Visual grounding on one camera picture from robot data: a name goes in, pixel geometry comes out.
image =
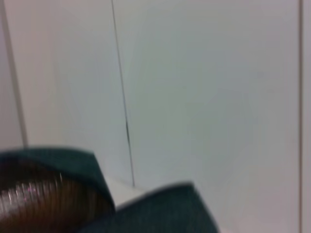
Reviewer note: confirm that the dark teal insulated lunch bag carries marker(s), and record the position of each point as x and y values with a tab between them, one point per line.
158	213

